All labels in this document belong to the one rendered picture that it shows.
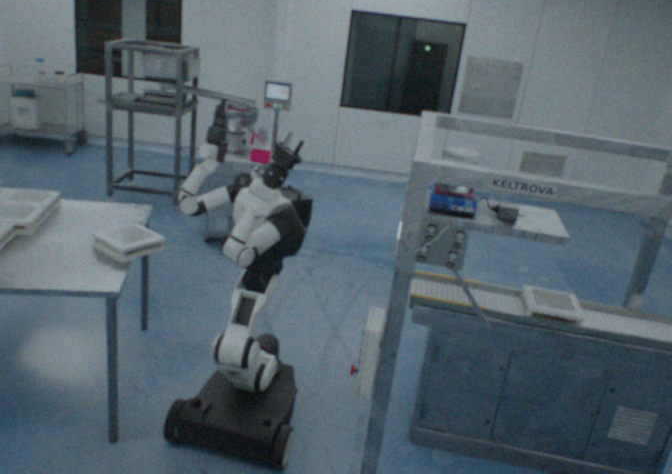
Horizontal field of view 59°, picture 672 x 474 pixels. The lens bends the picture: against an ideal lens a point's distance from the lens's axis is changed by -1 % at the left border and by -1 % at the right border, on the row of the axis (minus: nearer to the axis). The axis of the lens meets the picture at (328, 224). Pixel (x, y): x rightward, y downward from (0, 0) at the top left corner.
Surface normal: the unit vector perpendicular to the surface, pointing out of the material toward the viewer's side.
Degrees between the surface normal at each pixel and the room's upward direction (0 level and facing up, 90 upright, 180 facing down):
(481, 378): 90
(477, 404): 90
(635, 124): 90
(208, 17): 90
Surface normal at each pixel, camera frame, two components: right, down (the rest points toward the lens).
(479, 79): -0.04, 0.34
